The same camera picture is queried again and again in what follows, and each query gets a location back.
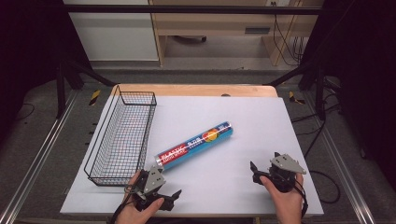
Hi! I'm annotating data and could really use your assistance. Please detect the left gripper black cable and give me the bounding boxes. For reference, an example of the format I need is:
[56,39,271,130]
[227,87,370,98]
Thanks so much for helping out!
[109,184,148,224]

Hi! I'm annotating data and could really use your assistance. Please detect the white table mat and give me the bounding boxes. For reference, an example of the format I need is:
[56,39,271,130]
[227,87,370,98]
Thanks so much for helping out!
[60,94,325,217]

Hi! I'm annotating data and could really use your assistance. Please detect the thin black floor cable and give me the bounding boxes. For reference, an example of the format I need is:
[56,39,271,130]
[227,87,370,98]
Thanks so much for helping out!
[14,102,35,121]

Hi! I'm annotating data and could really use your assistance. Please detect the black curtain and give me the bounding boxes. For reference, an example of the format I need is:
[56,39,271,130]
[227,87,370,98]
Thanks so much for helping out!
[299,0,396,189]
[0,0,93,144]

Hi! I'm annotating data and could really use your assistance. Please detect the black metal stand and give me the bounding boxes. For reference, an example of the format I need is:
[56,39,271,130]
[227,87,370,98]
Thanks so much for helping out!
[55,58,118,119]
[264,61,327,121]

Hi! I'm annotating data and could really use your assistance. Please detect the white cabinet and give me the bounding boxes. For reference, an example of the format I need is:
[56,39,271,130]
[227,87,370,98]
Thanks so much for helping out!
[63,0,161,63]

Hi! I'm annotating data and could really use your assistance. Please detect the yellow black tape strip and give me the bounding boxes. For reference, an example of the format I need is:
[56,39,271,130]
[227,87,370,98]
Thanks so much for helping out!
[89,90,102,106]
[288,91,306,105]

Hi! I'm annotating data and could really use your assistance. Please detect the aluminium floor rail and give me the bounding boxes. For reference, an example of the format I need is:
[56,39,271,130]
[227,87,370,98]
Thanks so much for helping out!
[302,91,376,224]
[0,89,80,224]

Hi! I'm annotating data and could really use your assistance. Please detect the black wire basket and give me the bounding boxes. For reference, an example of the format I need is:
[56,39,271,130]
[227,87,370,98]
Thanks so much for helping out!
[83,85,158,188]

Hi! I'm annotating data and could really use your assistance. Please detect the black horizontal frame bar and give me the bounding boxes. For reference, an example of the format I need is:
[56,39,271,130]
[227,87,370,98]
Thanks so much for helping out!
[63,4,323,16]

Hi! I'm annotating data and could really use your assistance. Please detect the person's left hand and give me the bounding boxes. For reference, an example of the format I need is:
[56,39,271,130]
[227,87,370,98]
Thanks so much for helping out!
[115,170,165,224]

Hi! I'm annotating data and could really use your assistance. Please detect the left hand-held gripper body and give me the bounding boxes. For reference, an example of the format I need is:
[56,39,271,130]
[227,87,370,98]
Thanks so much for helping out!
[134,164,167,213]

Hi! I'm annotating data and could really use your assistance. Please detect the hanging black cables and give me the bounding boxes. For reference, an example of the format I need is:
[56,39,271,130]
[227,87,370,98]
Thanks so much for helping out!
[271,1,306,67]

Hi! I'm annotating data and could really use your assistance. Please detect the blue plastic wrap roll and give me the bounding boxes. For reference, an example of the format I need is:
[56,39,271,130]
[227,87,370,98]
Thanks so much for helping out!
[154,120,234,172]

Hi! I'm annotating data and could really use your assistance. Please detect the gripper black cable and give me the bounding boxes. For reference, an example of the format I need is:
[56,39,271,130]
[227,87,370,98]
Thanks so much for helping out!
[109,184,148,224]
[279,173,310,219]

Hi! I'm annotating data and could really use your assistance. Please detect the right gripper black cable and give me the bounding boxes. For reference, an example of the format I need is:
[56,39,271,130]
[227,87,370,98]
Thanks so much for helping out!
[279,173,310,219]

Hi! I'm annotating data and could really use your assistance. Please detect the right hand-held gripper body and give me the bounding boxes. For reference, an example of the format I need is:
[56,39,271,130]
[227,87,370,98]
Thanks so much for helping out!
[266,153,307,194]

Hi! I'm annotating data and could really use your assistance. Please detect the person's right hand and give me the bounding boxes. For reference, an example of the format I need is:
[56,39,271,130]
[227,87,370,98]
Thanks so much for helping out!
[259,173,304,224]

